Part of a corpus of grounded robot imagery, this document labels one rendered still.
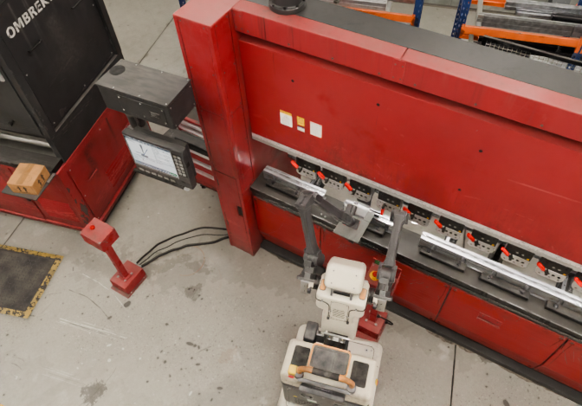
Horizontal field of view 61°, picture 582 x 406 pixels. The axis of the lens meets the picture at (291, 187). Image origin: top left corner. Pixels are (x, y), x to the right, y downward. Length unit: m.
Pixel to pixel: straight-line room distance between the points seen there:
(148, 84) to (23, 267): 2.52
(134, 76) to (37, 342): 2.42
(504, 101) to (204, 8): 1.58
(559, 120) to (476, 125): 0.36
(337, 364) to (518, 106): 1.68
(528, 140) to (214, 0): 1.75
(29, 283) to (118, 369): 1.18
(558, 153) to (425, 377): 2.10
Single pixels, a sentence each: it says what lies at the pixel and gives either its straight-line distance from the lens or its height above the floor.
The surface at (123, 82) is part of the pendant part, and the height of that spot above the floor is 1.95.
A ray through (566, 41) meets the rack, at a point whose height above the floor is 1.37.
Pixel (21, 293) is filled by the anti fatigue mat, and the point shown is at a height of 0.01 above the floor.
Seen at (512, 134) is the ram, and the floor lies 2.07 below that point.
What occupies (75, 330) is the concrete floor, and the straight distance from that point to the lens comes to 4.46.
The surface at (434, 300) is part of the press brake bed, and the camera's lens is 3.70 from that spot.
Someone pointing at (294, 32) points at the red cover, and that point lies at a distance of 2.62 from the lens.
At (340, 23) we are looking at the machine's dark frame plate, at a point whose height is 2.30.
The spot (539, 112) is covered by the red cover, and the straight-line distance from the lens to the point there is 2.39.
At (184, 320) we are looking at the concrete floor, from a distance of 4.20.
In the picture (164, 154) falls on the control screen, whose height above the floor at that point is 1.52.
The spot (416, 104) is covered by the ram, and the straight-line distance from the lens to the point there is 2.56.
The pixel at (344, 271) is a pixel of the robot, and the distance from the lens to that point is 2.70.
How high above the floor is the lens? 3.74
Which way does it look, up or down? 52 degrees down
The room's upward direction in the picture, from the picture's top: 3 degrees counter-clockwise
